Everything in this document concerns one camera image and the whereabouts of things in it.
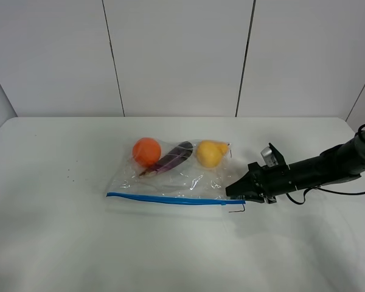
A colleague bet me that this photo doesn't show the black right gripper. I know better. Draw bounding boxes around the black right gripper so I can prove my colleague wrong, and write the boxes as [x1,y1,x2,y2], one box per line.
[226,143,289,203]

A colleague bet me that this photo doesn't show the clear zip bag blue zipper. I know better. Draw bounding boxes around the clear zip bag blue zipper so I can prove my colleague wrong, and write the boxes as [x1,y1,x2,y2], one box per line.
[106,138,246,206]

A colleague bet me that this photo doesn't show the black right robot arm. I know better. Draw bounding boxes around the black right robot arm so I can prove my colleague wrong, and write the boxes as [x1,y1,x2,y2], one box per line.
[226,124,365,205]

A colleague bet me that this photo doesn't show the yellow pear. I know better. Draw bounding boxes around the yellow pear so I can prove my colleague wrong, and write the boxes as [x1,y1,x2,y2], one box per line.
[196,140,230,169]

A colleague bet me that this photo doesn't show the purple eggplant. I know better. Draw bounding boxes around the purple eggplant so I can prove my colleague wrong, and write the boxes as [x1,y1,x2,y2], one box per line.
[139,141,193,177]

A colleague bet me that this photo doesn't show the orange fruit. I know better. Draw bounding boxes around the orange fruit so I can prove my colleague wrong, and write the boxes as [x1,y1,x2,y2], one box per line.
[132,137,162,168]

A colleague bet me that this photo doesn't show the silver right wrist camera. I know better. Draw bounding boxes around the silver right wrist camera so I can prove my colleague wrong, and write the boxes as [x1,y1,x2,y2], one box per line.
[261,147,278,167]

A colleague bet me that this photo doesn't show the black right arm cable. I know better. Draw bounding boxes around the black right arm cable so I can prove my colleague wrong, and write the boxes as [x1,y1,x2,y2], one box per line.
[285,121,365,205]

